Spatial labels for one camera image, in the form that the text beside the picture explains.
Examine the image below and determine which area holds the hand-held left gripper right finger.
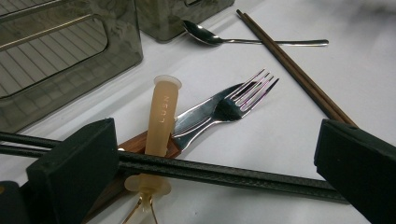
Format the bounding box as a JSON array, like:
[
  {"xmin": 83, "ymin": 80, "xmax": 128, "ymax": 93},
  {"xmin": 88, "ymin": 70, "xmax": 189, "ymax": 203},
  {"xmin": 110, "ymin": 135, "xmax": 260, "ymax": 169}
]
[{"xmin": 313, "ymin": 119, "xmax": 396, "ymax": 224}]

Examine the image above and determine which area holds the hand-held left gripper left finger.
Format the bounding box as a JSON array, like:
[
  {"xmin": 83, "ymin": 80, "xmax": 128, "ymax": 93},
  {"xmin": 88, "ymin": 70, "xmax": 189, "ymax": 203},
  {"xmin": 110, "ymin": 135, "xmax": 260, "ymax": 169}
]
[{"xmin": 26, "ymin": 117, "xmax": 120, "ymax": 224}]

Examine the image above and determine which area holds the brown wooden chopstick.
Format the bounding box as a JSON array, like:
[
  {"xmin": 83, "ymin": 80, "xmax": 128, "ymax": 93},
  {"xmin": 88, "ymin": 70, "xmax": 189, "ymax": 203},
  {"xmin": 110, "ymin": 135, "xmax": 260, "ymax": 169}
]
[
  {"xmin": 235, "ymin": 8, "xmax": 353, "ymax": 125},
  {"xmin": 238, "ymin": 8, "xmax": 359, "ymax": 128}
]

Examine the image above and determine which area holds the beige handled whisk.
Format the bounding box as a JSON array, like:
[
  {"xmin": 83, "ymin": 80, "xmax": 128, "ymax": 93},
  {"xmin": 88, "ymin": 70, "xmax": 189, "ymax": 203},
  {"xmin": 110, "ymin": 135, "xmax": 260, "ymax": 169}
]
[{"xmin": 122, "ymin": 74, "xmax": 183, "ymax": 224}]

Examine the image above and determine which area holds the smoky clear plastic bin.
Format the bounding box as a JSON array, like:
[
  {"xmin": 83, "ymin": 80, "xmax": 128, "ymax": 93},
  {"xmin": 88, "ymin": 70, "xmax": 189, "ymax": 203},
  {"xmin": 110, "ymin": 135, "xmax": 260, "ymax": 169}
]
[
  {"xmin": 0, "ymin": 0, "xmax": 145, "ymax": 134},
  {"xmin": 134, "ymin": 0, "xmax": 236, "ymax": 44}
]

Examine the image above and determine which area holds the wooden handled table knife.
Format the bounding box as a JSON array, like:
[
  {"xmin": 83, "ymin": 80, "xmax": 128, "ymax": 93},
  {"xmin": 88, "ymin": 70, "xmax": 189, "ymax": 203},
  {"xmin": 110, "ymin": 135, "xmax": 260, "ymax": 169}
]
[{"xmin": 117, "ymin": 81, "xmax": 247, "ymax": 157}]

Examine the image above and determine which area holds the black chopstick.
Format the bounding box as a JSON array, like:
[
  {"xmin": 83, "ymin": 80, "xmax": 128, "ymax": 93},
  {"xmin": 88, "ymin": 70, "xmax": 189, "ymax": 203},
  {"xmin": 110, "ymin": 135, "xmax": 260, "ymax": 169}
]
[
  {"xmin": 0, "ymin": 143, "xmax": 349, "ymax": 205},
  {"xmin": 0, "ymin": 131, "xmax": 340, "ymax": 194}
]

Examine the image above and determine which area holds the wooden handled metal fork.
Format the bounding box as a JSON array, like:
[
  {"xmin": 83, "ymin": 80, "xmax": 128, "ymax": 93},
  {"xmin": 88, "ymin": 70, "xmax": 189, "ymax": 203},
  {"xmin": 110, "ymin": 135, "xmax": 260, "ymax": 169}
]
[{"xmin": 82, "ymin": 68, "xmax": 280, "ymax": 224}]

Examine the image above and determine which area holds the metal spoon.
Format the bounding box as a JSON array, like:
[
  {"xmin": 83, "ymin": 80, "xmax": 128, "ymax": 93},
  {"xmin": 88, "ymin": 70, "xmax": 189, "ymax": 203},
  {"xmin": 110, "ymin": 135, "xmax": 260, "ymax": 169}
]
[{"xmin": 181, "ymin": 19, "xmax": 330, "ymax": 49}]

